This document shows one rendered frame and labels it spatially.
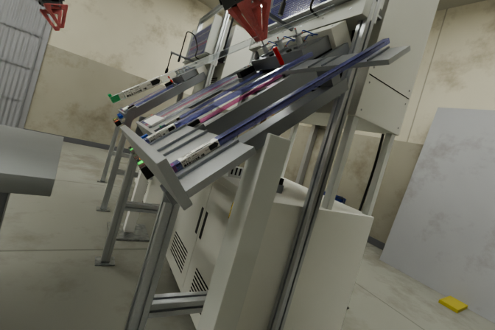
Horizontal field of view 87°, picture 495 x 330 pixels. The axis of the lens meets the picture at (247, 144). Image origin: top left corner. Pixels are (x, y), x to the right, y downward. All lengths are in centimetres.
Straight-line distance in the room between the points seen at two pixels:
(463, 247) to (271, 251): 224
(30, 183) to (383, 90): 116
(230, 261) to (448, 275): 257
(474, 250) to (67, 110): 506
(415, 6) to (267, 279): 122
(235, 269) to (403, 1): 115
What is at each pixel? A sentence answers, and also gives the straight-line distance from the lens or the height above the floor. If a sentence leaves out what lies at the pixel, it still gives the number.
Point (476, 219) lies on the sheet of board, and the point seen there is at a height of 69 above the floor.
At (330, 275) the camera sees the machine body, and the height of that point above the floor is 35.
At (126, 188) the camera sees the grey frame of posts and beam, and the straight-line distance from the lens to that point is 145.
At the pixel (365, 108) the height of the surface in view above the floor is 104.
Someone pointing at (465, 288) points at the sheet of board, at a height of 14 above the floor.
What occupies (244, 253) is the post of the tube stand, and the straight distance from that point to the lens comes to 58.
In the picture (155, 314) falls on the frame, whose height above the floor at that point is 29.
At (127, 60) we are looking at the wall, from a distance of 481.
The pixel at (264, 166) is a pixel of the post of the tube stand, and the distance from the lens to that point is 52.
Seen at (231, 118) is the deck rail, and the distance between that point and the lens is 74.
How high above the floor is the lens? 79
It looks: 1 degrees down
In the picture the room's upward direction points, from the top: 16 degrees clockwise
